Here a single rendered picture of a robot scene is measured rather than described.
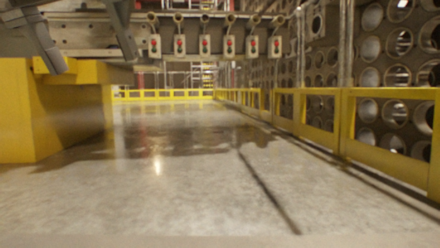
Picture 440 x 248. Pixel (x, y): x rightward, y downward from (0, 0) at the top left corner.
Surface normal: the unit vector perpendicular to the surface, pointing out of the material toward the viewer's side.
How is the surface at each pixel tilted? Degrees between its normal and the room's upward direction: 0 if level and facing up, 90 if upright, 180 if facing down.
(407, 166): 90
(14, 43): 90
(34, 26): 83
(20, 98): 90
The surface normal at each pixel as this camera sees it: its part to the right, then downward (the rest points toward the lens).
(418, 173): -0.99, 0.03
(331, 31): 0.12, 0.10
